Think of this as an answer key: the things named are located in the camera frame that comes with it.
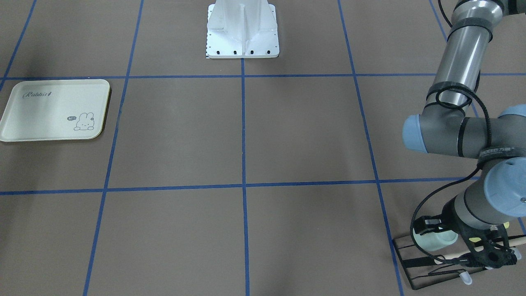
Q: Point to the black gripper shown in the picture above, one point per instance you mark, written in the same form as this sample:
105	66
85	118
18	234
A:
455	224

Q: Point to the light green plastic cup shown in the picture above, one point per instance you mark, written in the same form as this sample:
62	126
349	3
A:
435	241

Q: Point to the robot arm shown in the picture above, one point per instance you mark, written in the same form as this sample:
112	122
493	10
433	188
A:
455	121

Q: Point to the yellow plastic cup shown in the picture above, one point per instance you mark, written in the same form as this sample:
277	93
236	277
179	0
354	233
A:
477	239

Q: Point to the cream rabbit tray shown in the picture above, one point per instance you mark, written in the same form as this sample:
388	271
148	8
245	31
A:
66	109

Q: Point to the black wire cup rack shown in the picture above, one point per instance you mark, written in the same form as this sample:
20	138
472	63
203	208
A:
421	271

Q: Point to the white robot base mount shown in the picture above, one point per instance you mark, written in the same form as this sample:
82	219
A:
242	29

